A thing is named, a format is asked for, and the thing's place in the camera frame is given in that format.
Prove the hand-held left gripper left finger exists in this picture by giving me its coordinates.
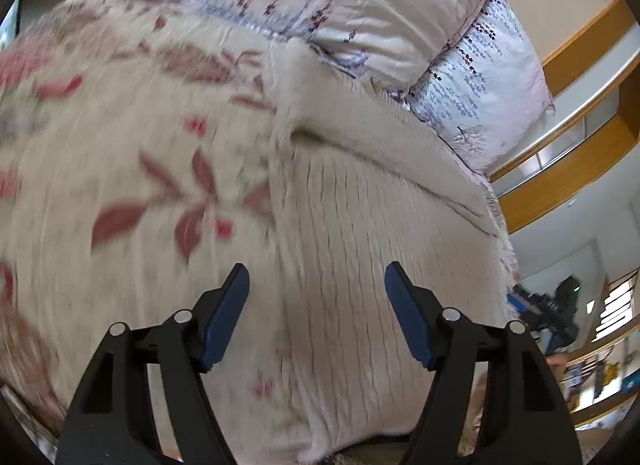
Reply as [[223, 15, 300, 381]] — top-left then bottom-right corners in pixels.
[[55, 263, 250, 465]]

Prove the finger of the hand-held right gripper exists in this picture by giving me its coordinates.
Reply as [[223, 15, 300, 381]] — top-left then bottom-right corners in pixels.
[[506, 286, 530, 318]]

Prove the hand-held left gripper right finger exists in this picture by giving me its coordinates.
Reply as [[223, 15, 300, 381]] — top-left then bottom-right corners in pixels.
[[384, 261, 584, 465]]

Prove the cream ribbed knit sweater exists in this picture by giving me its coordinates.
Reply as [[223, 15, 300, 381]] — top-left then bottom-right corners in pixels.
[[269, 39, 507, 465]]

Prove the wooden shelf with clutter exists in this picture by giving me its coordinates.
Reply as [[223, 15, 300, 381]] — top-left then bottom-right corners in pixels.
[[562, 269, 640, 428]]

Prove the wooden wardrobe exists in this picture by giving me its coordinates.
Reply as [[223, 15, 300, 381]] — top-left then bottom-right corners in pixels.
[[489, 0, 640, 236]]

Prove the floral leaf print bedspread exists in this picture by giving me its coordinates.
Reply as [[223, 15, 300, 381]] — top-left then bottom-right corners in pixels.
[[0, 0, 523, 465]]

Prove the white blue print pillow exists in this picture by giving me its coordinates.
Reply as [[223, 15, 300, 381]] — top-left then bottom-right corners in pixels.
[[404, 0, 557, 175]]

